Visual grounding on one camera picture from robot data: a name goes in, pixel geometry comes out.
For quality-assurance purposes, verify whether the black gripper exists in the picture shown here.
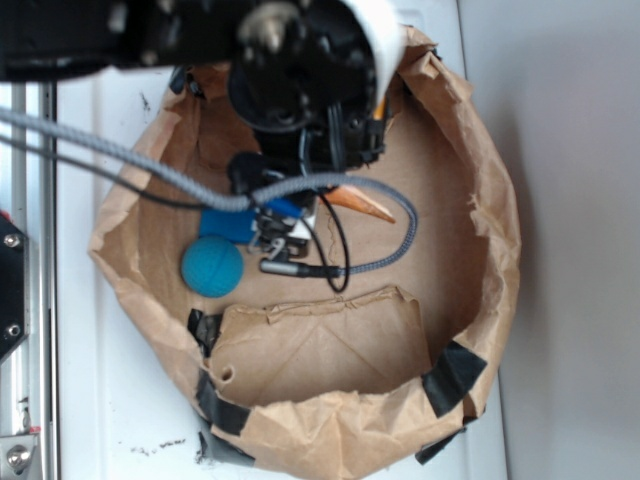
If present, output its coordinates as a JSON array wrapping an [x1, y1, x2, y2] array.
[[227, 59, 388, 194]]

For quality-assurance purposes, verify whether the silver metal frame rail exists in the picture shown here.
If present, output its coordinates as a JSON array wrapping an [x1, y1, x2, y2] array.
[[0, 79, 62, 480]]

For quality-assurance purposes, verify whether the black tape strip right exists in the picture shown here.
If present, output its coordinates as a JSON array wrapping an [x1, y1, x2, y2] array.
[[421, 341, 488, 418]]

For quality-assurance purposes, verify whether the black tape patch inner left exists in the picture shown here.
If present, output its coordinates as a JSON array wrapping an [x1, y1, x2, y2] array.
[[187, 309, 223, 358]]

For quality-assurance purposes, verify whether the black tape strip bottom left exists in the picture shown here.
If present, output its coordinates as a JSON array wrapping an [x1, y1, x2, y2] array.
[[196, 370, 251, 436]]

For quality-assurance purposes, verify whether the black tape strip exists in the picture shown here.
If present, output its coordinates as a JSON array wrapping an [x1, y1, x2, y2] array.
[[196, 370, 251, 436], [421, 341, 488, 418]]

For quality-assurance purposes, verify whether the brown spiral sea shell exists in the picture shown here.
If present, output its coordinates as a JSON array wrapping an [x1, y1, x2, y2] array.
[[325, 185, 396, 224]]

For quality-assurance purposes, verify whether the grey braided cable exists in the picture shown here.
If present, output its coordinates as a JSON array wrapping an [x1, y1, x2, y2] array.
[[0, 107, 419, 279]]

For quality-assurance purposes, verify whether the blue textured ball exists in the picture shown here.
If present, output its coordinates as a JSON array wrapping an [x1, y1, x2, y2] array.
[[181, 236, 244, 298]]

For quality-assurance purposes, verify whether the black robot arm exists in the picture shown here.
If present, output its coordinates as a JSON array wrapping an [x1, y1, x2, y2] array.
[[1, 1, 404, 193]]

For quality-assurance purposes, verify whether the black metal bracket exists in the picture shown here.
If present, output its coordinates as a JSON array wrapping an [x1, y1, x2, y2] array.
[[0, 210, 29, 363]]

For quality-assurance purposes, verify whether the thin black cable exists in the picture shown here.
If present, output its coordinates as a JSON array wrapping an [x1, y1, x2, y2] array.
[[0, 134, 351, 294]]

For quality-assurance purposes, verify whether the blue rectangular block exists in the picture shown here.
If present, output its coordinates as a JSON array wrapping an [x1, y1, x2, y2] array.
[[199, 209, 255, 244]]

